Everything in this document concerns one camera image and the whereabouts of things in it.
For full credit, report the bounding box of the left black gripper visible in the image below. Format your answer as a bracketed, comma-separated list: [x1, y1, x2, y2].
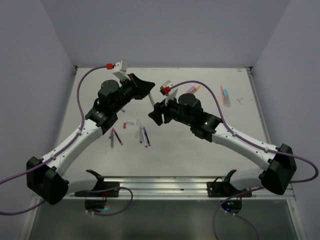
[112, 73, 155, 113]

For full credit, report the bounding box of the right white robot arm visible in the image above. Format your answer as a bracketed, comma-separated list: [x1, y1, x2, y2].
[148, 93, 297, 197]

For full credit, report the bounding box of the aluminium rail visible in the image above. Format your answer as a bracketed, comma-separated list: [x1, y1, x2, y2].
[32, 176, 296, 201]

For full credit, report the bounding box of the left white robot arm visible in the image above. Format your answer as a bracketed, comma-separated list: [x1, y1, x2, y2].
[26, 73, 155, 205]

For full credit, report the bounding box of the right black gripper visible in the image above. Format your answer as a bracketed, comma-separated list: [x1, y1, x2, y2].
[148, 91, 194, 127]

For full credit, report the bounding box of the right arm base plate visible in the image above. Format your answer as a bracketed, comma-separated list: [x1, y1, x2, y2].
[206, 181, 252, 198]

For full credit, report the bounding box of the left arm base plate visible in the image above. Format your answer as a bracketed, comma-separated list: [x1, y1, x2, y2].
[74, 181, 120, 198]

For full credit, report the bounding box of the purple highlighter pen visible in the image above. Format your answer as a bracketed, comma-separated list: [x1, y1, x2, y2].
[109, 130, 114, 149]

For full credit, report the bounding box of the pink capped marker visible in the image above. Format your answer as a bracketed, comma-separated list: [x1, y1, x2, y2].
[141, 129, 148, 148]

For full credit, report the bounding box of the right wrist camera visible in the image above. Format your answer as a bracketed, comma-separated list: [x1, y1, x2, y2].
[160, 80, 178, 106]

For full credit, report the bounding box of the green capped marker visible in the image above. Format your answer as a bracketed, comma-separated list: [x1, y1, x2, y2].
[148, 93, 155, 108]

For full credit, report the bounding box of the red pen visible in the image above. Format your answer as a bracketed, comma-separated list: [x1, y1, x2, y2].
[112, 128, 123, 146]

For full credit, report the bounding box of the orange pen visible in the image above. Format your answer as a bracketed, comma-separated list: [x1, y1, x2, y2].
[220, 85, 226, 106]

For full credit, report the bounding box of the pink highlighter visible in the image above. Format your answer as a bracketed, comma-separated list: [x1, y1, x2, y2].
[187, 86, 197, 94]

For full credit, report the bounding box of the blue pen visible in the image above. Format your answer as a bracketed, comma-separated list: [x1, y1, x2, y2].
[142, 126, 151, 147]

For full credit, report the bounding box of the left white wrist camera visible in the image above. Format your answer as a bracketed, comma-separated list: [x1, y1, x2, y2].
[112, 59, 129, 81]

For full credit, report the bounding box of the white blue-tipped marker pen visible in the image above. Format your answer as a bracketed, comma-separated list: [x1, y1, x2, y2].
[138, 121, 143, 144]

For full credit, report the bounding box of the light blue highlighter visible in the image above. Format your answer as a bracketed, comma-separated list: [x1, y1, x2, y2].
[222, 88, 231, 108]

